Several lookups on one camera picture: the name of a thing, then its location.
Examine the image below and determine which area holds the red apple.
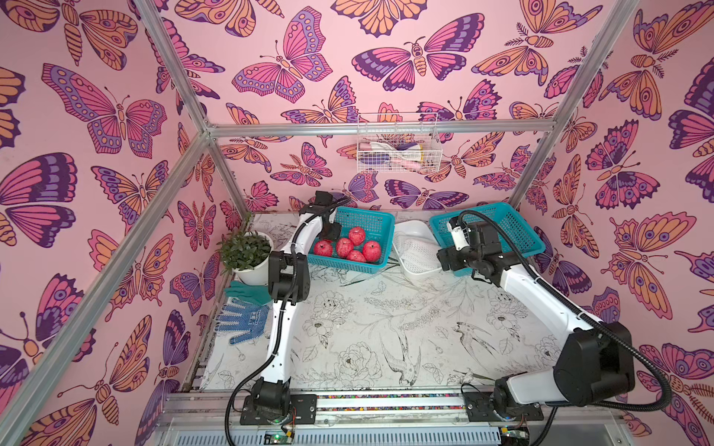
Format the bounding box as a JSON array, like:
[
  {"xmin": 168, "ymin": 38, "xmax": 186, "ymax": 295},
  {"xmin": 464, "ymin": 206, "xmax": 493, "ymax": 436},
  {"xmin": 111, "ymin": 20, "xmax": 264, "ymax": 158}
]
[
  {"xmin": 313, "ymin": 240, "xmax": 334, "ymax": 258},
  {"xmin": 336, "ymin": 238, "xmax": 354, "ymax": 258}
]

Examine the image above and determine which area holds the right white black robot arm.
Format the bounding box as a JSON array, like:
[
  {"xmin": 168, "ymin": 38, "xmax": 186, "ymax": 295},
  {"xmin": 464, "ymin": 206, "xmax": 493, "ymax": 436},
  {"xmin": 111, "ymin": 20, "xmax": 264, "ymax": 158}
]
[{"xmin": 430, "ymin": 203, "xmax": 674, "ymax": 418}]

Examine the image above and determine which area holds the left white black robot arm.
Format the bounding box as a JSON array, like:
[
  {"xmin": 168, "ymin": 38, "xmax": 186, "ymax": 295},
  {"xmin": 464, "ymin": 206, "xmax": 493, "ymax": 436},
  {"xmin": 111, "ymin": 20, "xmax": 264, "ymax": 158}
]
[{"xmin": 223, "ymin": 191, "xmax": 350, "ymax": 445}]

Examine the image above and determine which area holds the white plastic tray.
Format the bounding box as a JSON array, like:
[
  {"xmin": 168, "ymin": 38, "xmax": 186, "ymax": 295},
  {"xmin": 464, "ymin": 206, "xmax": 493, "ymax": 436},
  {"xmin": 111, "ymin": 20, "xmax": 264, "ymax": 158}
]
[{"xmin": 392, "ymin": 220, "xmax": 443, "ymax": 284}]

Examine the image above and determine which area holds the left teal plastic basket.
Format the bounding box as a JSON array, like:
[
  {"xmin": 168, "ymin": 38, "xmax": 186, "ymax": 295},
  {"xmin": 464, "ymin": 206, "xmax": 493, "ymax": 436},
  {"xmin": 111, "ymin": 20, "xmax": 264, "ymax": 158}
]
[{"xmin": 308, "ymin": 206, "xmax": 395, "ymax": 274}]

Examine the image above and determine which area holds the potted green plant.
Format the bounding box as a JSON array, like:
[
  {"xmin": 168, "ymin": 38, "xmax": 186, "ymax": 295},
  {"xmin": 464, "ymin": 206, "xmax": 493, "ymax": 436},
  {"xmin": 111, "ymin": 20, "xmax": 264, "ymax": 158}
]
[{"xmin": 218, "ymin": 230, "xmax": 274, "ymax": 286}]

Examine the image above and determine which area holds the blue dotted work glove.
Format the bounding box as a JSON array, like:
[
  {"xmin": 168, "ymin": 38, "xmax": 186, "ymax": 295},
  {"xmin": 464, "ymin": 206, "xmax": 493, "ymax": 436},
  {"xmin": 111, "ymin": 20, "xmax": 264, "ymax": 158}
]
[{"xmin": 215, "ymin": 297, "xmax": 270, "ymax": 345}]

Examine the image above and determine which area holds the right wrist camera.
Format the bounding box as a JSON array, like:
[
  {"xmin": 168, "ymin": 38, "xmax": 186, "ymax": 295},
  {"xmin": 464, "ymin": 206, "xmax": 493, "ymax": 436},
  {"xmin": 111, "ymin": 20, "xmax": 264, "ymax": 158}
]
[{"xmin": 447, "ymin": 217, "xmax": 470, "ymax": 251}]

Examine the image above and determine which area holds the white wire wall basket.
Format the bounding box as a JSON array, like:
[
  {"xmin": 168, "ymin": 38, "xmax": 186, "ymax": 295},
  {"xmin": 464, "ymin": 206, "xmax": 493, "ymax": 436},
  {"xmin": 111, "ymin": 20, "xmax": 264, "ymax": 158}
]
[{"xmin": 353, "ymin": 121, "xmax": 443, "ymax": 175}]

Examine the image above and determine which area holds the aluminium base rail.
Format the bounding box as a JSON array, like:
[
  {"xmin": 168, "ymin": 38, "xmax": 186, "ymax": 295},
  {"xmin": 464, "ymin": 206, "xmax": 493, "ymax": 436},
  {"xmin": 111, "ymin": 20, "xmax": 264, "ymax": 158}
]
[{"xmin": 148, "ymin": 387, "xmax": 636, "ymax": 445}]

